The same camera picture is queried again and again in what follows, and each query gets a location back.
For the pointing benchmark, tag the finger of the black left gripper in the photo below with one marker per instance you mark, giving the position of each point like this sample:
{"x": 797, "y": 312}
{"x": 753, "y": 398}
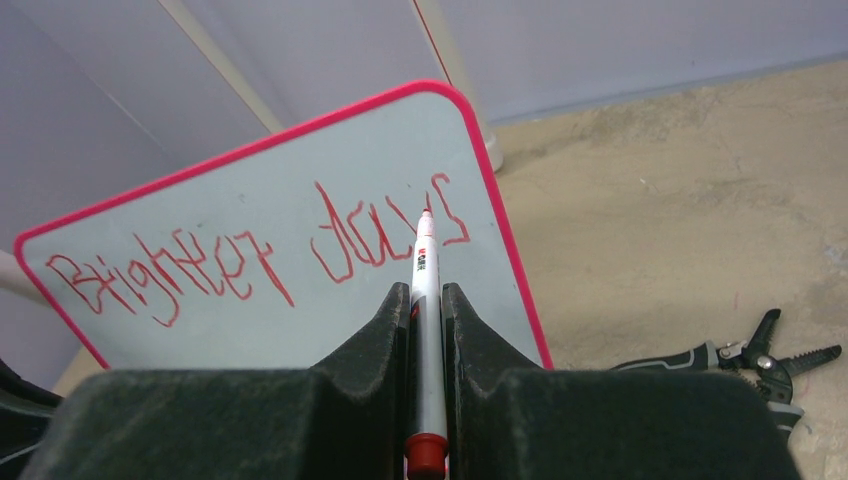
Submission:
{"x": 26, "y": 411}

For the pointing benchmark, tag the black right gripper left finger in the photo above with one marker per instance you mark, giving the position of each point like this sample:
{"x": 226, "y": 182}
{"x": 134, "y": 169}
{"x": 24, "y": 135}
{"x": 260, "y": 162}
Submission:
{"x": 341, "y": 418}

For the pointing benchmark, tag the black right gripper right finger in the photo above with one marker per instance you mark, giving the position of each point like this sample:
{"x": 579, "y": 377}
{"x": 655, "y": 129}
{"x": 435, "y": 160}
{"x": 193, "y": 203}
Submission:
{"x": 509, "y": 418}

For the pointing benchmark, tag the red white marker pen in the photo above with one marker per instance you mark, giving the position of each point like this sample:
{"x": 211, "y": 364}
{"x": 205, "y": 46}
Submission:
{"x": 427, "y": 446}

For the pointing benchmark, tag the pink-rimmed whiteboard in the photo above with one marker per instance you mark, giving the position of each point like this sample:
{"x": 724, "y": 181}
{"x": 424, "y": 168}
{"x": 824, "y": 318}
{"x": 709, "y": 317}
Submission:
{"x": 273, "y": 255}

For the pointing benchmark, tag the black handled pliers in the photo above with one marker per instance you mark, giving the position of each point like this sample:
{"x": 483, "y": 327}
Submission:
{"x": 751, "y": 361}

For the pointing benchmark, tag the white PVC pipe frame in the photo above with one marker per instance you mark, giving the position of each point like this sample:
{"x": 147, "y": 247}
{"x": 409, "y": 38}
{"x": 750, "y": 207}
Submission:
{"x": 200, "y": 76}

